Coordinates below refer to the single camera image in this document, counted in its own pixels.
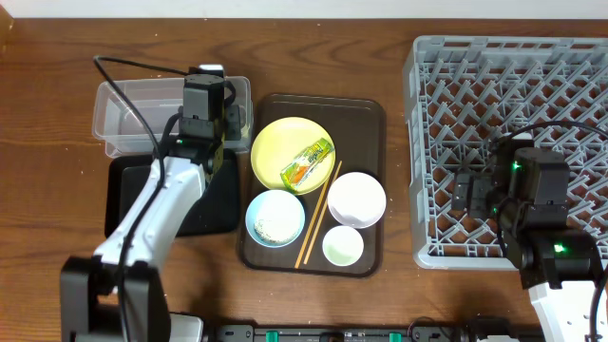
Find clear plastic bin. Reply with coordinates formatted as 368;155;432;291
92;76;254;159

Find pale green cup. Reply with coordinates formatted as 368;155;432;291
322;225;365;267

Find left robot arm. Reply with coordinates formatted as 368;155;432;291
60;65;237;341

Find wooden chopstick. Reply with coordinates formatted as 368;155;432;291
303;161;343;264
294;161;343;269

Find green snack wrapper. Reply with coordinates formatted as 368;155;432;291
280;138;334;192

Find black waste tray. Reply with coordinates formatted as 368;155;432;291
104;149;240;238

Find yellow plate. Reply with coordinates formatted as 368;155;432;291
251;117;336;195

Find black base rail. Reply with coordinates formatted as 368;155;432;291
203;316;547;342

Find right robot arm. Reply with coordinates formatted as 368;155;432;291
451;136;607;341

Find grey dishwasher rack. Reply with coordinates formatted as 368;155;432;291
403;36;607;271

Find wooden chopstick right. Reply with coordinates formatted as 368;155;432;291
303;161;343;264

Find rice leftovers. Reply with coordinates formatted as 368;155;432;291
254;211;297;244

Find wooden chopstick left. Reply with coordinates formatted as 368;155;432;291
294;161;343;269

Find light blue bowl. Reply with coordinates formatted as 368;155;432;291
245;190;306;248

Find dark brown serving tray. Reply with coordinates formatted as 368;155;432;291
237;94;386;278

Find white bowl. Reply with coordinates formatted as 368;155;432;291
328;172;387;229

